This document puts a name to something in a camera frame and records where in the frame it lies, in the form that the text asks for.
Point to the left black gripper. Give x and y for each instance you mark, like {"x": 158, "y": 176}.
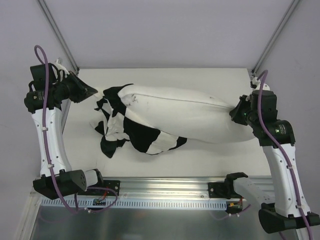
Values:
{"x": 72, "y": 88}

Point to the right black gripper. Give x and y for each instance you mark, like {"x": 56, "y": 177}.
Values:
{"x": 243, "y": 110}

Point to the black white checkered pillowcase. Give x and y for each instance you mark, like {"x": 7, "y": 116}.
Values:
{"x": 116, "y": 128}

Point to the white pillow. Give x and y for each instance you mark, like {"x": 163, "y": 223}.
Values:
{"x": 185, "y": 113}

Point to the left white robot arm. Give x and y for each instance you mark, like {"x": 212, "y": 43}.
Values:
{"x": 51, "y": 85}

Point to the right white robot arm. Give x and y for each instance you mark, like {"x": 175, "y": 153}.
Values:
{"x": 289, "y": 209}

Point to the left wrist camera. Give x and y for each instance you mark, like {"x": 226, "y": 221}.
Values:
{"x": 61, "y": 71}

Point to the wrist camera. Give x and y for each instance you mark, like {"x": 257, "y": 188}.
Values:
{"x": 256, "y": 84}
{"x": 61, "y": 71}

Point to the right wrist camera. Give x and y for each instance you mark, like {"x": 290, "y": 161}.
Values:
{"x": 256, "y": 84}

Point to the right aluminium frame post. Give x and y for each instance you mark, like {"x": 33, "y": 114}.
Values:
{"x": 288, "y": 14}

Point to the aluminium frame post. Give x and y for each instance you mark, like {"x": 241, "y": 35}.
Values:
{"x": 58, "y": 34}
{"x": 288, "y": 14}

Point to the left aluminium frame post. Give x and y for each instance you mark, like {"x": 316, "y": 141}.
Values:
{"x": 58, "y": 34}

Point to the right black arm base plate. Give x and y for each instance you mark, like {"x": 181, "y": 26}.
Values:
{"x": 222, "y": 190}

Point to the aluminium mounting rail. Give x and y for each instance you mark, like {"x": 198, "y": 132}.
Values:
{"x": 148, "y": 187}

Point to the white slotted cable duct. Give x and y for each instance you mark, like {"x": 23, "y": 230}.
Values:
{"x": 127, "y": 203}

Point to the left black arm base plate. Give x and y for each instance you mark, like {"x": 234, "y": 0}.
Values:
{"x": 100, "y": 189}

